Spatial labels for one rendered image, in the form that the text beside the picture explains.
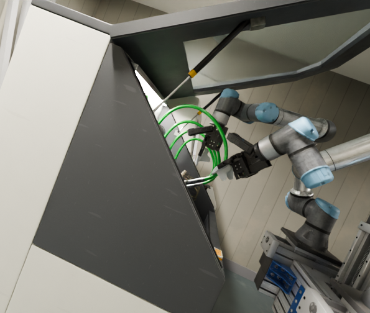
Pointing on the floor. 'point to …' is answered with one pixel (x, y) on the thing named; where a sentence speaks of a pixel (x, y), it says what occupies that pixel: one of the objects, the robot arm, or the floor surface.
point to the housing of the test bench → (30, 140)
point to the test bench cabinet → (69, 289)
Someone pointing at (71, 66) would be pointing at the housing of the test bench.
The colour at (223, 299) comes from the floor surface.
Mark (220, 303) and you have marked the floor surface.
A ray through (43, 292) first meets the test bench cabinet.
